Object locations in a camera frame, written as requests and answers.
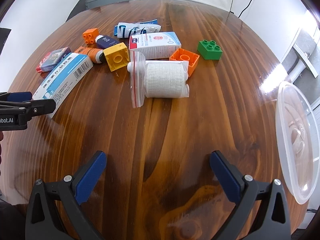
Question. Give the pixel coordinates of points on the small orange toy brick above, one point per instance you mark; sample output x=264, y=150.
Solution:
x=89, y=36

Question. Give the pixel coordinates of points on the red blue card box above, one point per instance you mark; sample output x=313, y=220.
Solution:
x=53, y=59

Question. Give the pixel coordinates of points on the yellow toy brick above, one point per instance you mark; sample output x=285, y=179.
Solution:
x=117, y=57

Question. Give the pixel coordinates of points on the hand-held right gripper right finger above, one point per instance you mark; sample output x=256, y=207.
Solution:
x=225, y=177

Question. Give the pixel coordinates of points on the bandage roll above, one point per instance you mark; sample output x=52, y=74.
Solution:
x=162, y=80

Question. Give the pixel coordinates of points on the small white tube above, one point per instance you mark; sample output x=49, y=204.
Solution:
x=130, y=67

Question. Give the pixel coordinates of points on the large orange toy brick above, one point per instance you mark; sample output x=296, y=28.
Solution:
x=186, y=55

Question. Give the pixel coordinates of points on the clear plastic container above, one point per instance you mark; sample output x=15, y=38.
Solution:
x=295, y=142

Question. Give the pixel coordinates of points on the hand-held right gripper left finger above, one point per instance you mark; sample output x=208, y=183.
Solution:
x=91, y=177

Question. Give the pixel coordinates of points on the blue white tube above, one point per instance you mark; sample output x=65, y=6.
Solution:
x=127, y=30

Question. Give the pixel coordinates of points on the white pedestal sink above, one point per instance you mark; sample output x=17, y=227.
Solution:
x=306, y=60

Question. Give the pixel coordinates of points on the white red baby wash box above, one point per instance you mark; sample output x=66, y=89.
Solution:
x=155, y=45

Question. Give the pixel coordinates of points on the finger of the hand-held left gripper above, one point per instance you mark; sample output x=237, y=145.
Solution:
x=42, y=107
x=18, y=96

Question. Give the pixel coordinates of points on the long blue white medicine box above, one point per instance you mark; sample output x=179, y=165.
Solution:
x=62, y=80

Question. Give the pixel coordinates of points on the orange tube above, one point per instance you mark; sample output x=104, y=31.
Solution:
x=87, y=52

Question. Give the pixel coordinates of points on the navy tube with white cap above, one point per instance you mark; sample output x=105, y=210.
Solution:
x=106, y=42

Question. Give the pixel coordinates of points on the green toy brick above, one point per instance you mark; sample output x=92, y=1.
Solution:
x=210, y=50

